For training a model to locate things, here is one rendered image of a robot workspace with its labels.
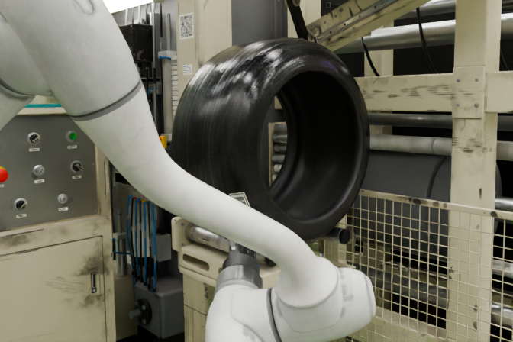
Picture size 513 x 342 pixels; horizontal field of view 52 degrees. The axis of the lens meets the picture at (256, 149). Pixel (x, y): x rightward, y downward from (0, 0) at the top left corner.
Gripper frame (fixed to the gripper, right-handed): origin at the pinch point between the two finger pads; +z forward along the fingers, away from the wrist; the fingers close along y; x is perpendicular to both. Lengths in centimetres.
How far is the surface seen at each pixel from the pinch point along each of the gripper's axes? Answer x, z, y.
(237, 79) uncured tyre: 8.2, 18.3, -25.4
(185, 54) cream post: -11, 58, -27
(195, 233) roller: -22.6, 23.8, 14.5
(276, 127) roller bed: 3, 76, 15
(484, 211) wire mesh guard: 53, 17, 31
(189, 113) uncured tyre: -6.8, 20.9, -21.0
